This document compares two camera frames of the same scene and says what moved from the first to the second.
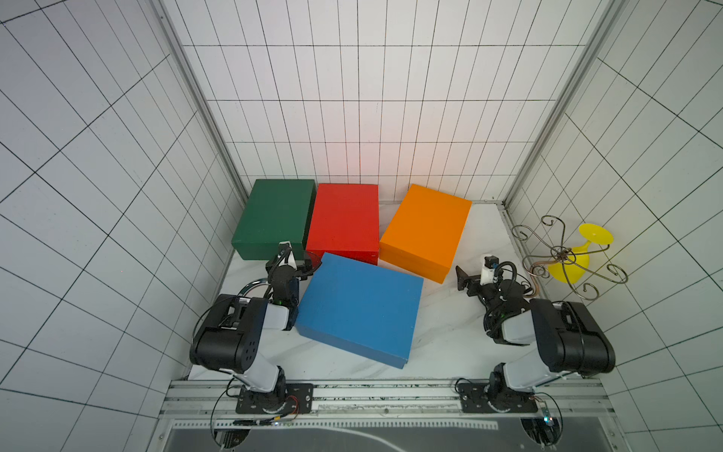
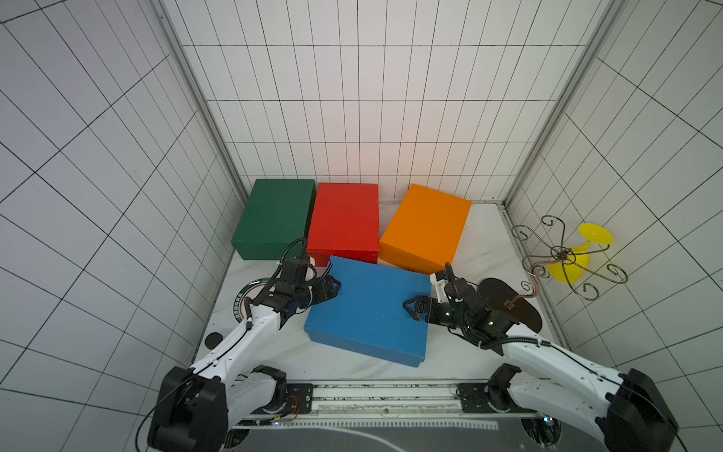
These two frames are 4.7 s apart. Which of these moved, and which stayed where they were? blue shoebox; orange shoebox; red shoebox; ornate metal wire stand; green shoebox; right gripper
Moved: right gripper; blue shoebox
Stayed: green shoebox; red shoebox; orange shoebox; ornate metal wire stand
